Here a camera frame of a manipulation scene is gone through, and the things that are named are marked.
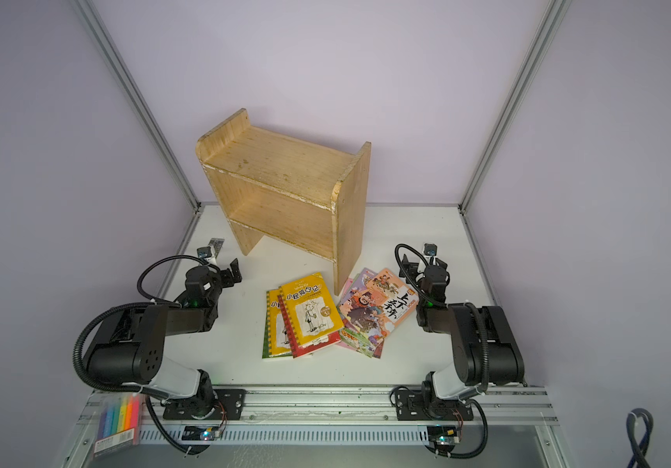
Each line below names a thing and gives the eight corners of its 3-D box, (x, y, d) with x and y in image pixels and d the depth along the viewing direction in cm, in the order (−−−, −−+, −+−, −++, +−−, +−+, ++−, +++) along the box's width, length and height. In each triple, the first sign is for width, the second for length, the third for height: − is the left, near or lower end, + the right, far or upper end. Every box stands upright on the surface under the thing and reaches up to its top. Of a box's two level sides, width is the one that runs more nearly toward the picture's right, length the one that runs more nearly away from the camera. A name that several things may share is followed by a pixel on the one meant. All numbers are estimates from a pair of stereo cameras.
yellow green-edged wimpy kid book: (264, 359, 83) (261, 356, 81) (267, 294, 97) (266, 289, 95) (292, 356, 84) (290, 353, 82) (291, 291, 98) (290, 287, 95)
